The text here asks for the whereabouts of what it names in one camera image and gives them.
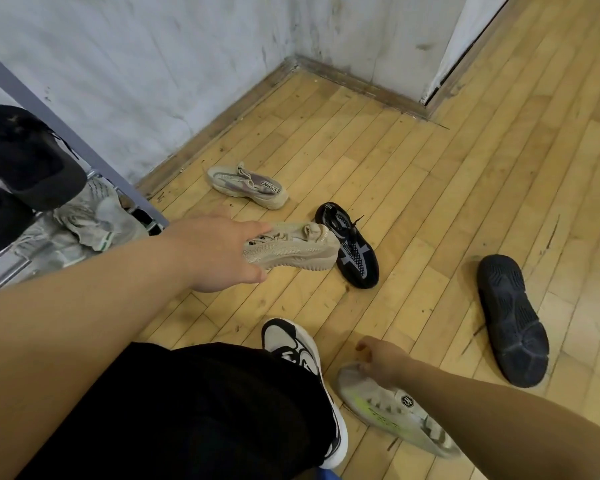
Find beige sneaker with grey panel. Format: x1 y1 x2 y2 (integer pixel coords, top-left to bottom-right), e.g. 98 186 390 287
206 162 290 211

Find black shorts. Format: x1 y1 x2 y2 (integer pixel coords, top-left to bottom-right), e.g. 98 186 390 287
17 342 339 480

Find person's left forearm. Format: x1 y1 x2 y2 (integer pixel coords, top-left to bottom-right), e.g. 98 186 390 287
0 230 196 480

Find black sneaker with dark sole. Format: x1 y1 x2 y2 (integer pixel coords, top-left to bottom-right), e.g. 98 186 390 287
477 254 550 388

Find black shoe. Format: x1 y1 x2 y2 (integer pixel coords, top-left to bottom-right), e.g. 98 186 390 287
0 105 88 255

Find white door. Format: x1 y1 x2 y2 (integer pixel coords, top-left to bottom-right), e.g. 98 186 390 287
420 0 512 106

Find person's right hand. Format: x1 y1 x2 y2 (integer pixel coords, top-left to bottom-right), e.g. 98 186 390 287
355 337 415 391

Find grey white sneaker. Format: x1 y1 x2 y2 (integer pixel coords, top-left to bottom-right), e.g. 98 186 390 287
53 177 149 253
7 215 106 286

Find metal shoe rack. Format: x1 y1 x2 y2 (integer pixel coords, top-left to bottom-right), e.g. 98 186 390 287
0 42 170 295

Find white sneaker with green stripe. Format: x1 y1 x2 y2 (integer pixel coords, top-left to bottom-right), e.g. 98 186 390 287
337 363 464 459

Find black knit sneaker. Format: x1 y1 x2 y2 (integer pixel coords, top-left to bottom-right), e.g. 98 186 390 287
314 202 380 290

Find person's right forearm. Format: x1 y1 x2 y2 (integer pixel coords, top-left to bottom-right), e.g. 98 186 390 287
401 361 600 480

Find black and white worn sneaker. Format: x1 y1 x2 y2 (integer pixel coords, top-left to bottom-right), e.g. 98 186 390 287
260 318 349 470

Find person's left hand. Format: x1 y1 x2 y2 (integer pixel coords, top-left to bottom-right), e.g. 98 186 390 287
171 218 274 295

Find beige knit sneaker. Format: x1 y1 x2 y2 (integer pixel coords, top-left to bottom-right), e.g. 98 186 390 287
243 222 340 273

